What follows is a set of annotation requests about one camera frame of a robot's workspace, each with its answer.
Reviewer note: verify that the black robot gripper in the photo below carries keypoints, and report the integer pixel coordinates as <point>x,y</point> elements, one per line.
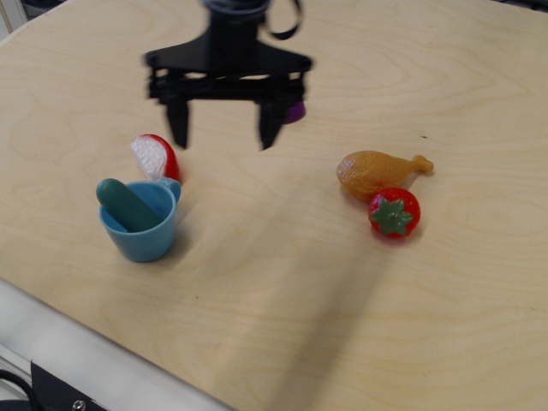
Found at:
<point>228,62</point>

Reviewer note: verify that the dark green toy cucumber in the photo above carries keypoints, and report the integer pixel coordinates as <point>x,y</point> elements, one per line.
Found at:
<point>128,209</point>

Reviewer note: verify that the blue plastic toy cup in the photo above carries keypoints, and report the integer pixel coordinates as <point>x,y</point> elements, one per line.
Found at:
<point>162,196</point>

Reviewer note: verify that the purple toy eggplant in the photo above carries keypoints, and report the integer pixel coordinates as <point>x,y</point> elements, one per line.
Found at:
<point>295,113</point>

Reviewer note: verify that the red white apple slice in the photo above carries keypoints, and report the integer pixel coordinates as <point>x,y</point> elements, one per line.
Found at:
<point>155,157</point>

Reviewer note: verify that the orange toy chicken drumstick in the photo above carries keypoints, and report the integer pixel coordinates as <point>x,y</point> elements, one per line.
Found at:
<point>362,174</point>

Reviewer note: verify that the red toy strawberry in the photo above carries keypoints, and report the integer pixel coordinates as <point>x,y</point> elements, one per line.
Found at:
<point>394,212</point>

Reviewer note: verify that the black bracket with screw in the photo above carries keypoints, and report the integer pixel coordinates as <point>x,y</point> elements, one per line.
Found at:
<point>55,394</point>

